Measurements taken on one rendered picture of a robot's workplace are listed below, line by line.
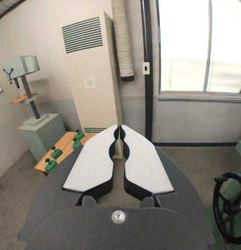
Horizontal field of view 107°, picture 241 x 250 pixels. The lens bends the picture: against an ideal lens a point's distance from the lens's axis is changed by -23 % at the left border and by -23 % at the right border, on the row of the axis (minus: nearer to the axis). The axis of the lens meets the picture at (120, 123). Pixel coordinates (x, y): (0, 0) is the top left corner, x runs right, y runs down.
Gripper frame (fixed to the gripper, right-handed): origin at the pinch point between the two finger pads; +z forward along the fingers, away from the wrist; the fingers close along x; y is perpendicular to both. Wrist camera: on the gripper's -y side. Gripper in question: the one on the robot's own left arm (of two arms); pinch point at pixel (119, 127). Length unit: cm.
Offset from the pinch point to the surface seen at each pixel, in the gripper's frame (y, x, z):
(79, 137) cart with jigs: 74, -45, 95
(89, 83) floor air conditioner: 17, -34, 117
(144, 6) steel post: -66, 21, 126
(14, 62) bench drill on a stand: -13, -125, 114
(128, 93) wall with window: 33, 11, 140
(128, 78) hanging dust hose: 10, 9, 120
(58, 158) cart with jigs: 79, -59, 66
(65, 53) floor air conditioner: -16, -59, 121
